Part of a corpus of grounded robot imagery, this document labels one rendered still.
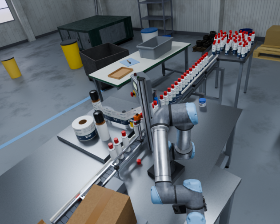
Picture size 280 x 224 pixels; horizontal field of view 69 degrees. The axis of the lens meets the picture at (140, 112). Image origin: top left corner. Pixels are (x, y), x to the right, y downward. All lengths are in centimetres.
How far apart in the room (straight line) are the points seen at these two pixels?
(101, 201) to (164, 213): 44
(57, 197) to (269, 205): 200
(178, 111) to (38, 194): 125
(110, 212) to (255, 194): 180
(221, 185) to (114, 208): 76
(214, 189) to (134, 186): 55
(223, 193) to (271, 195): 118
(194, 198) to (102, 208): 49
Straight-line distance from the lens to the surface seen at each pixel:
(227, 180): 161
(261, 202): 258
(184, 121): 106
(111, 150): 156
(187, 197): 94
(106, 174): 163
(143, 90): 141
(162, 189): 95
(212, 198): 151
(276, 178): 282
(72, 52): 621
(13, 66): 708
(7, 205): 192
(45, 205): 174
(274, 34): 596
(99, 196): 124
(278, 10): 661
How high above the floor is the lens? 210
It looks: 34 degrees down
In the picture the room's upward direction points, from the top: 10 degrees counter-clockwise
